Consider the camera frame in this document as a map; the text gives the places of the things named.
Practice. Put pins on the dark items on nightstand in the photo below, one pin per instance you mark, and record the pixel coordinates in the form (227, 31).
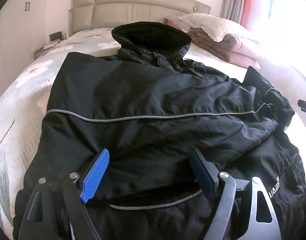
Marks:
(56, 36)

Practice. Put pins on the beige padded headboard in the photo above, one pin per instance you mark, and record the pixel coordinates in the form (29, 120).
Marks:
(92, 14)

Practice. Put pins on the floral quilted bedspread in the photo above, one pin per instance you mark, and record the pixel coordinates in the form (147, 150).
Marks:
(30, 84)

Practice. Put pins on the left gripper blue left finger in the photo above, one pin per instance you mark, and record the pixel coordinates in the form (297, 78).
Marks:
(39, 219)

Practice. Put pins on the white wardrobe with handles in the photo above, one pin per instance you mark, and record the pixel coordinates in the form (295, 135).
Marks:
(25, 26)

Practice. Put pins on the white floral pillow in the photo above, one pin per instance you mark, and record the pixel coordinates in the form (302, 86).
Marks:
(216, 27)

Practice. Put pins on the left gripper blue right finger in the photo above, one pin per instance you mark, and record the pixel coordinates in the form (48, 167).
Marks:
(256, 217)

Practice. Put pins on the grey and orange curtain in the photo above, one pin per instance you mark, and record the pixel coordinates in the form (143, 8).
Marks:
(236, 10)

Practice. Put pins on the folded pink brown blanket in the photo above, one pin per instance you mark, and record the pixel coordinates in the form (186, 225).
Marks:
(233, 49)

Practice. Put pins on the black jacket with grey piping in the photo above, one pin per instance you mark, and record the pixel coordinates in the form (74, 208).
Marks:
(149, 190)

